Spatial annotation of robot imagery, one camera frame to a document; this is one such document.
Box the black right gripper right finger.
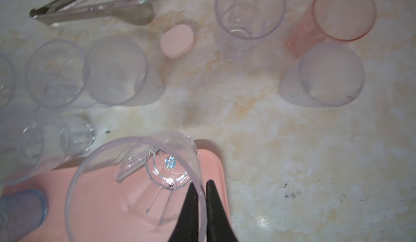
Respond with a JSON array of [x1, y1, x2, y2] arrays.
[[206, 180, 238, 242]]

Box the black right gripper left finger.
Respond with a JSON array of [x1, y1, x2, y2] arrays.
[[168, 183, 199, 242]]

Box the clear faceted glass front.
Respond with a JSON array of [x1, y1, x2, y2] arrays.
[[65, 131, 208, 242]]

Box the clear faceted glass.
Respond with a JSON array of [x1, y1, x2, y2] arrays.
[[65, 131, 208, 242], [214, 0, 286, 61]]

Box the blue tall cup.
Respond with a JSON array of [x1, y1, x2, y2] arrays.
[[1, 189, 48, 242]]

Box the pink tray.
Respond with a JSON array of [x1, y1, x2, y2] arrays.
[[2, 149, 231, 242]]

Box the clear glass front centre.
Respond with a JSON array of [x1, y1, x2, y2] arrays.
[[1, 111, 95, 186]]

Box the pink oval soap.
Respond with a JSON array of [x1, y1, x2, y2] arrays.
[[160, 24, 195, 59]]

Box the clear faceted glass rear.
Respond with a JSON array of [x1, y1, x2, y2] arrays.
[[214, 0, 286, 61]]

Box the pink transparent cup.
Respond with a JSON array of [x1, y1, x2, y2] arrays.
[[287, 0, 377, 57]]

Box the metal tongs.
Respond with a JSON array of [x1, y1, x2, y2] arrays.
[[29, 0, 158, 26]]

